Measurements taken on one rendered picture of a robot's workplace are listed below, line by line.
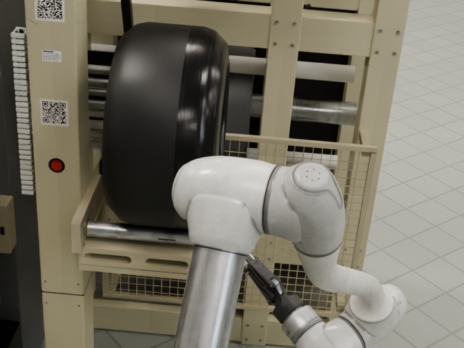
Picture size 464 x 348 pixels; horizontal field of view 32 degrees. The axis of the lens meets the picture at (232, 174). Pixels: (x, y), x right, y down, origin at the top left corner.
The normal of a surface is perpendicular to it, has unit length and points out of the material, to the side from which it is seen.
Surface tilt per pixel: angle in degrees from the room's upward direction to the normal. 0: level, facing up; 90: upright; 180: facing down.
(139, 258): 90
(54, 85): 90
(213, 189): 58
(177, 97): 50
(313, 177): 23
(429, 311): 0
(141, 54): 28
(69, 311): 90
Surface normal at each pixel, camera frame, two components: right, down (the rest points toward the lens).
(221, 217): -0.20, -0.04
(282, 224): -0.21, 0.64
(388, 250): 0.07, -0.87
